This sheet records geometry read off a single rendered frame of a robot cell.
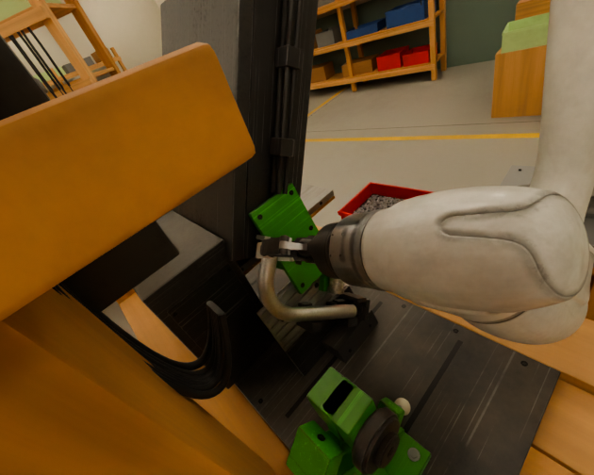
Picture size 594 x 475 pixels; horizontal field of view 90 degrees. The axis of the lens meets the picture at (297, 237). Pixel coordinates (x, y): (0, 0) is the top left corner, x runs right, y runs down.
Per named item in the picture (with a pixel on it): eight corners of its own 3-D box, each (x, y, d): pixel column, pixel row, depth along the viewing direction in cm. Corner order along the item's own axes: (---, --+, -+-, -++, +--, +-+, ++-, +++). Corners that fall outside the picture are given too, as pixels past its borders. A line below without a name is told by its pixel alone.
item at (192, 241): (226, 289, 100) (170, 206, 80) (283, 335, 78) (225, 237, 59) (180, 329, 92) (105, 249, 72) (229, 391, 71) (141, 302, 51)
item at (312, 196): (298, 189, 95) (295, 181, 93) (336, 198, 84) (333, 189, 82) (197, 268, 79) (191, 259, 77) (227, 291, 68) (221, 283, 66)
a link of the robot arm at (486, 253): (343, 283, 29) (422, 315, 35) (541, 306, 16) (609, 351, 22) (369, 184, 31) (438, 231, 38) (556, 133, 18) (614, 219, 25)
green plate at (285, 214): (314, 256, 76) (273, 185, 68) (335, 260, 69) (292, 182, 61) (282, 287, 71) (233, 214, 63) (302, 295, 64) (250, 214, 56)
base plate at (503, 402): (241, 227, 132) (239, 224, 131) (558, 376, 55) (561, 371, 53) (158, 291, 114) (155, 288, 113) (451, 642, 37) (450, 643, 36)
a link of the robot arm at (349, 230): (362, 200, 31) (326, 207, 36) (354, 287, 30) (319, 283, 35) (417, 217, 36) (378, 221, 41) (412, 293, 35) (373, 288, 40)
